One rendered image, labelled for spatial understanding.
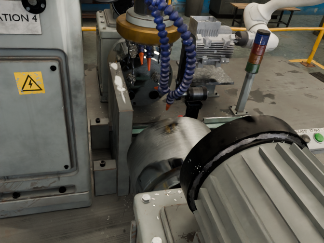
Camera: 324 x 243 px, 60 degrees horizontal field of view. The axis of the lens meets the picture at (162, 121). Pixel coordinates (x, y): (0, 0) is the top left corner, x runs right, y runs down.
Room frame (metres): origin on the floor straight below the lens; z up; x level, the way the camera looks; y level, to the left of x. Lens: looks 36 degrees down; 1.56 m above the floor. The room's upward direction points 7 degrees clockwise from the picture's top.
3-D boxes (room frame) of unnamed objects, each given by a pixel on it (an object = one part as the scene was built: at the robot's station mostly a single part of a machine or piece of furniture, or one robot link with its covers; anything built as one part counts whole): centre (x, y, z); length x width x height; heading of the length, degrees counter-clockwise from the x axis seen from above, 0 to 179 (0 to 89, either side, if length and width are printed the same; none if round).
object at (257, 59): (1.24, -0.39, 1.10); 0.06 x 0.06 x 0.04
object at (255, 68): (1.24, -0.39, 1.05); 0.06 x 0.06 x 0.04
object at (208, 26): (1.39, -0.14, 1.16); 0.12 x 0.11 x 0.07; 111
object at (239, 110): (1.24, -0.39, 1.01); 0.08 x 0.08 x 0.42; 18
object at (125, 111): (0.74, 0.18, 0.97); 0.30 x 0.11 x 0.34; 18
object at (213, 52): (1.40, -0.18, 1.07); 0.20 x 0.19 x 0.19; 111
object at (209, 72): (1.42, -0.19, 0.86); 0.27 x 0.24 x 0.12; 18
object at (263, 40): (1.24, -0.39, 1.19); 0.06 x 0.06 x 0.04
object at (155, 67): (1.10, 0.14, 1.04); 0.41 x 0.25 x 0.25; 18
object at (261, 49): (1.24, -0.39, 1.14); 0.06 x 0.06 x 0.04
